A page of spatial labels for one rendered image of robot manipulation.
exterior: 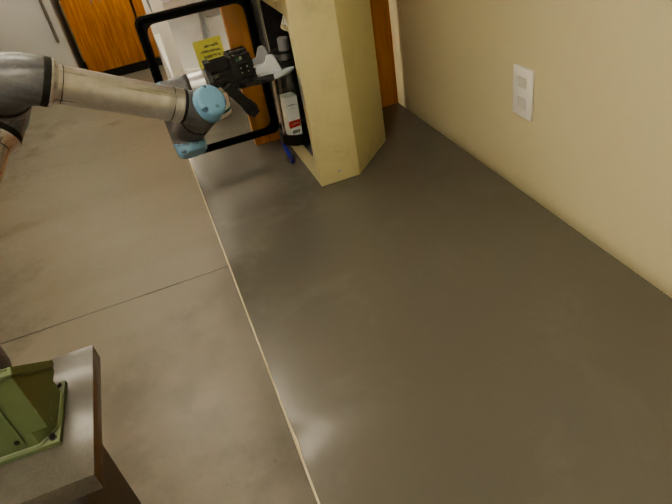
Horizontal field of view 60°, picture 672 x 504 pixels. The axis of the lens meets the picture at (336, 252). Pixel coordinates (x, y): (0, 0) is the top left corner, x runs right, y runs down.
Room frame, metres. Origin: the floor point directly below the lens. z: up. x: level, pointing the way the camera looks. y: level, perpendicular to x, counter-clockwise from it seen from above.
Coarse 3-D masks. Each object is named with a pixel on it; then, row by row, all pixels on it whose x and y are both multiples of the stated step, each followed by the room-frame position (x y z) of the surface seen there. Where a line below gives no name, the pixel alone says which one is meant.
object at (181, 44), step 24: (168, 24) 1.59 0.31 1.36; (192, 24) 1.60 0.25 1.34; (216, 24) 1.61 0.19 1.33; (240, 24) 1.63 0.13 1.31; (168, 48) 1.58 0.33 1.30; (192, 48) 1.60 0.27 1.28; (216, 48) 1.61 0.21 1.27; (168, 72) 1.58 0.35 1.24; (264, 96) 1.63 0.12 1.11; (240, 120) 1.61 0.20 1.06; (264, 120) 1.63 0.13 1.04
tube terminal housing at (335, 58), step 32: (288, 0) 1.35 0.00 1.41; (320, 0) 1.36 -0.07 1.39; (352, 0) 1.45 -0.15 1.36; (320, 32) 1.36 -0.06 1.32; (352, 32) 1.43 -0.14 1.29; (320, 64) 1.36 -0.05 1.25; (352, 64) 1.41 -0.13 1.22; (320, 96) 1.35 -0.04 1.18; (352, 96) 1.39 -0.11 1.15; (320, 128) 1.35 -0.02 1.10; (352, 128) 1.37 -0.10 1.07; (384, 128) 1.54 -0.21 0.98; (320, 160) 1.35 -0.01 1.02; (352, 160) 1.37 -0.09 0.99
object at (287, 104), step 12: (264, 60) 1.47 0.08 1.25; (288, 60) 1.43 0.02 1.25; (276, 84) 1.45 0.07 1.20; (288, 84) 1.43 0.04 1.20; (276, 96) 1.45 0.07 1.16; (288, 96) 1.43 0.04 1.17; (300, 96) 1.44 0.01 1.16; (276, 108) 1.47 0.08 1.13; (288, 108) 1.43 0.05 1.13; (300, 108) 1.43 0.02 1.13; (288, 120) 1.44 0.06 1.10; (300, 120) 1.43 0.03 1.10; (288, 132) 1.44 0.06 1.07; (300, 132) 1.43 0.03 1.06
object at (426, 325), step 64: (256, 192) 1.38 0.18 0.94; (320, 192) 1.32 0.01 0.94; (384, 192) 1.25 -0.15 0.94; (448, 192) 1.20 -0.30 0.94; (512, 192) 1.14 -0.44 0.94; (256, 256) 1.09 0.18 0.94; (320, 256) 1.04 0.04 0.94; (384, 256) 0.99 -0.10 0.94; (448, 256) 0.95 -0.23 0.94; (512, 256) 0.91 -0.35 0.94; (576, 256) 0.87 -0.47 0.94; (256, 320) 0.87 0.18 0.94; (320, 320) 0.83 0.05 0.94; (384, 320) 0.80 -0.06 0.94; (448, 320) 0.76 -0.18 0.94; (512, 320) 0.73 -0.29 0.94; (576, 320) 0.70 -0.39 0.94; (640, 320) 0.68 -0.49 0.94; (320, 384) 0.67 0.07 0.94; (384, 384) 0.65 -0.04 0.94; (448, 384) 0.62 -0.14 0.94; (512, 384) 0.60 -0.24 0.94; (576, 384) 0.57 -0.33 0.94; (640, 384) 0.55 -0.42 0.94; (320, 448) 0.55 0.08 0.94; (384, 448) 0.53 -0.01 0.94; (448, 448) 0.50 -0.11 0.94; (512, 448) 0.48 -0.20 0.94; (576, 448) 0.47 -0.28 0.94; (640, 448) 0.45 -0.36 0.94
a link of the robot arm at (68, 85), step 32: (0, 64) 1.13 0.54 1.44; (32, 64) 1.14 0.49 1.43; (0, 96) 1.11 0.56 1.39; (32, 96) 1.12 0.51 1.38; (64, 96) 1.15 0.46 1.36; (96, 96) 1.16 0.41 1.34; (128, 96) 1.19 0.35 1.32; (160, 96) 1.21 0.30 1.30; (192, 96) 1.25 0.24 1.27; (224, 96) 1.27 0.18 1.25; (192, 128) 1.26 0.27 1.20
